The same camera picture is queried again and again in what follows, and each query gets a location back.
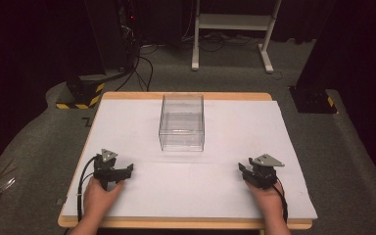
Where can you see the clear plastic box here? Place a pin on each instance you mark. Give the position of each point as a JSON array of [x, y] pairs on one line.
[[181, 130]]

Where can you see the white metal stand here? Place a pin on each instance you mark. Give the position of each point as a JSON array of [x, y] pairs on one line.
[[231, 22]]

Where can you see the black stand base striped edge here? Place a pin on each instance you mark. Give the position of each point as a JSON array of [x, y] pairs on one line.
[[81, 91]]

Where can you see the wooden table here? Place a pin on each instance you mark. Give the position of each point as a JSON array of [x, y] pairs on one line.
[[182, 224]]

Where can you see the white table sheet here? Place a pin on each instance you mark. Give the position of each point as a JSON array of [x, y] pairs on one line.
[[189, 182]]

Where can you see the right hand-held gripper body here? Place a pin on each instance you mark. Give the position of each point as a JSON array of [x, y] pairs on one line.
[[264, 176]]

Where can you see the dark equipment column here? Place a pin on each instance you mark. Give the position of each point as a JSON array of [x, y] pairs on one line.
[[111, 36]]

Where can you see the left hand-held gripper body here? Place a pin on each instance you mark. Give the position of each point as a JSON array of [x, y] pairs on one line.
[[106, 169]]

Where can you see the person's left hand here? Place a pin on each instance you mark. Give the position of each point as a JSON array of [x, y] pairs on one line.
[[98, 199]]

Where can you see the person's right hand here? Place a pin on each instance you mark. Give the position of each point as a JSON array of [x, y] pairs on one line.
[[267, 200]]

